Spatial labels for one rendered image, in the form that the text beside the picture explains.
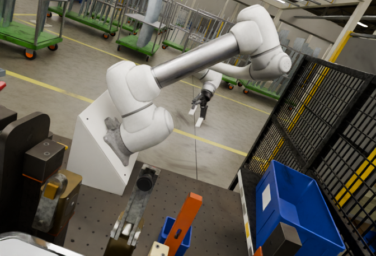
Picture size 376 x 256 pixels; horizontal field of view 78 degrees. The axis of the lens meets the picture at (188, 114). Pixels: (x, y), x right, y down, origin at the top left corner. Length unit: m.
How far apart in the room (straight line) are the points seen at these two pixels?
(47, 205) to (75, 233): 0.40
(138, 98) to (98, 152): 0.27
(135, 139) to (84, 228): 0.37
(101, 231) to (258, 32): 0.97
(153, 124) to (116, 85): 0.22
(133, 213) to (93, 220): 0.51
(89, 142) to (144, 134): 0.22
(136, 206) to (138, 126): 0.54
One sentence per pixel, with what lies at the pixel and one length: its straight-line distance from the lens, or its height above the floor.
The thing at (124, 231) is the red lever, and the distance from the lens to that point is 0.55.
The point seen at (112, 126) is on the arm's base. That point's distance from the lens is 1.08.
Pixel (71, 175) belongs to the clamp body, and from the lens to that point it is 0.63.
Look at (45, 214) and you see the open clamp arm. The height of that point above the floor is 1.02.
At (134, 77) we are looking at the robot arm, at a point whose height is 1.20.
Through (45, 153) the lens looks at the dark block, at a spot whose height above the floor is 1.12.
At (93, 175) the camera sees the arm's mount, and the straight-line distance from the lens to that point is 1.10.
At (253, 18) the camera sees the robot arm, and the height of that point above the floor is 1.58.
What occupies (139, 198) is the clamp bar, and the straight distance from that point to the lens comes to 0.50.
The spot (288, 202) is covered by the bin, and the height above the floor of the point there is 1.03.
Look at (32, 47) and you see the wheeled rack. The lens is 4.34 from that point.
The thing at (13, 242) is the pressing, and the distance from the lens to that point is 0.61.
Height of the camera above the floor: 1.50
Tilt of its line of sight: 22 degrees down
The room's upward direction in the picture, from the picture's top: 23 degrees clockwise
